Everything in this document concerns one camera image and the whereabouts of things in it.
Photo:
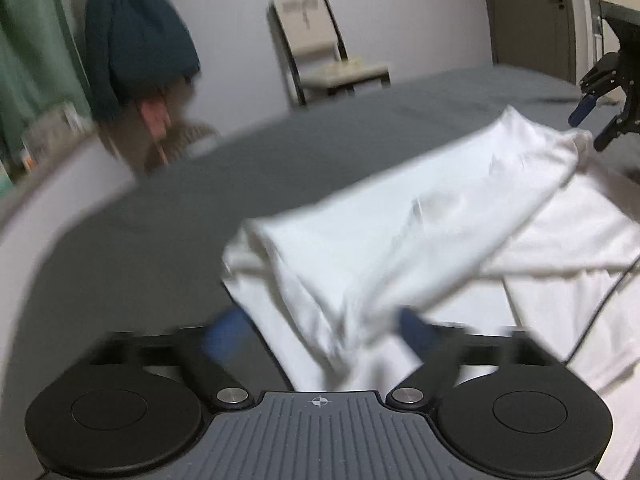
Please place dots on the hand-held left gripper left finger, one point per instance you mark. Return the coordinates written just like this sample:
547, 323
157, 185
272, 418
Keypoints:
226, 336

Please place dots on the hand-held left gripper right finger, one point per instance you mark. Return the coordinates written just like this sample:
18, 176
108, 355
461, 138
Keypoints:
416, 331

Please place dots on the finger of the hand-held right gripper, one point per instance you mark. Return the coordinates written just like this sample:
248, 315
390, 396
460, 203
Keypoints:
611, 131
582, 109

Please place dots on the white garment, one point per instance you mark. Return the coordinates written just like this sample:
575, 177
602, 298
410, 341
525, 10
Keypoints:
400, 240

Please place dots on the beige door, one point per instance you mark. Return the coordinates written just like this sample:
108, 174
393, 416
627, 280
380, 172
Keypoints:
530, 15

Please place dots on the woven wicker basket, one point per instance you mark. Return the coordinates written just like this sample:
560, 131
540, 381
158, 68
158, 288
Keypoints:
192, 137

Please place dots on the pink hanging item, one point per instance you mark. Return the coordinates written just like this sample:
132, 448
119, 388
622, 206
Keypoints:
152, 117

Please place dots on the shelf clutter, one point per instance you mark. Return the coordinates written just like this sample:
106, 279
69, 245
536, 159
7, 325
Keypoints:
47, 132

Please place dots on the dark teal hanging coat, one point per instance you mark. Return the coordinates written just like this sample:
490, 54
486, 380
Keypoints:
135, 35

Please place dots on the green curtain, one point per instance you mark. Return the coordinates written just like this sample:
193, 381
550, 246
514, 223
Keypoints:
30, 50

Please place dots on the cream chair with dark frame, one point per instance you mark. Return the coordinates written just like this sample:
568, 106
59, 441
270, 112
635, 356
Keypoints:
310, 20

